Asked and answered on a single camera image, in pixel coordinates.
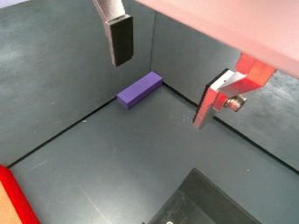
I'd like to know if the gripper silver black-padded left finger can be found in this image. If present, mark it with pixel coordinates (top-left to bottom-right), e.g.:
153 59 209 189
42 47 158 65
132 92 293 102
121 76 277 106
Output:
92 0 133 67

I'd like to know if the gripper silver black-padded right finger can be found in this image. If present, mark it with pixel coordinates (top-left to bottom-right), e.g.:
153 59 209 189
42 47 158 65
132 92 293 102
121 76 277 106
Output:
192 53 276 129

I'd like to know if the purple rectangular block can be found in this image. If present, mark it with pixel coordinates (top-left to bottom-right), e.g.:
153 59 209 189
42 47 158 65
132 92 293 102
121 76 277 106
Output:
116 72 162 109

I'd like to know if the black curved fixture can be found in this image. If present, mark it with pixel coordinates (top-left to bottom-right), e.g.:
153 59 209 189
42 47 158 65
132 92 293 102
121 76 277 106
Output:
148 169 261 224

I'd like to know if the red foam shape board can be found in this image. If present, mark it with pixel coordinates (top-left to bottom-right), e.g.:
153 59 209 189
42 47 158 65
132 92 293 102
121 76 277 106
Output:
0 165 40 224

